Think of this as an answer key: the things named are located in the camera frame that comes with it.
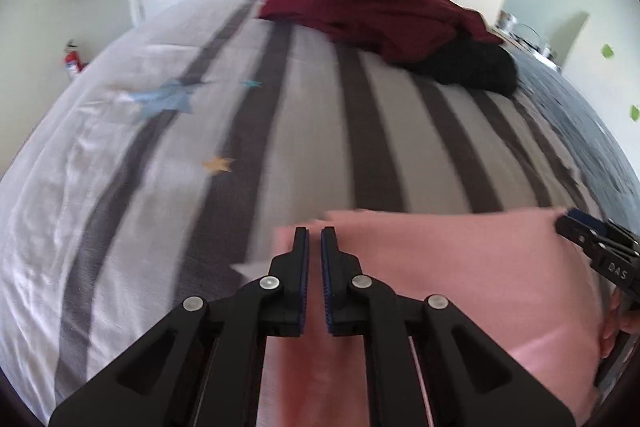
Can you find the pink printed t-shirt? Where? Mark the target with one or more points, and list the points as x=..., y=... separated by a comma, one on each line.
x=450, y=267

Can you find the black garment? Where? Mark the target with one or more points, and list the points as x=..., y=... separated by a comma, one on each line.
x=475, y=67

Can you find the maroon garment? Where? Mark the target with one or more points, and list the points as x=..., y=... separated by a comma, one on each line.
x=375, y=12

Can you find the bed with striped star sheet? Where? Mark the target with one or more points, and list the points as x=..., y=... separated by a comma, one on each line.
x=150, y=182

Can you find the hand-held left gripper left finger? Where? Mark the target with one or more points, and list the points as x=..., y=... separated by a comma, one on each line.
x=302, y=287

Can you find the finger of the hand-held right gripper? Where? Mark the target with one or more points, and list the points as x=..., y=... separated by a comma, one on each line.
x=587, y=217
x=575, y=234

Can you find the small white device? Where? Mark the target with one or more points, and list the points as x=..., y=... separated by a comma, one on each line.
x=506, y=21

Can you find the white headboard with apple stickers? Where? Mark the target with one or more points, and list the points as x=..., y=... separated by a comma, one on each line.
x=600, y=77

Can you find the cream nightstand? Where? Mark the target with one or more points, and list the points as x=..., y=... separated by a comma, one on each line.
x=530, y=44

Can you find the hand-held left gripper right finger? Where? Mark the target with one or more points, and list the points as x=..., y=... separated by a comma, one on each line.
x=327, y=287

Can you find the person's right hand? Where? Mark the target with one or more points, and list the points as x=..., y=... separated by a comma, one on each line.
x=612, y=322

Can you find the red fire extinguisher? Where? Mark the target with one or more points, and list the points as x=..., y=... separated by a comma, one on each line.
x=72, y=62

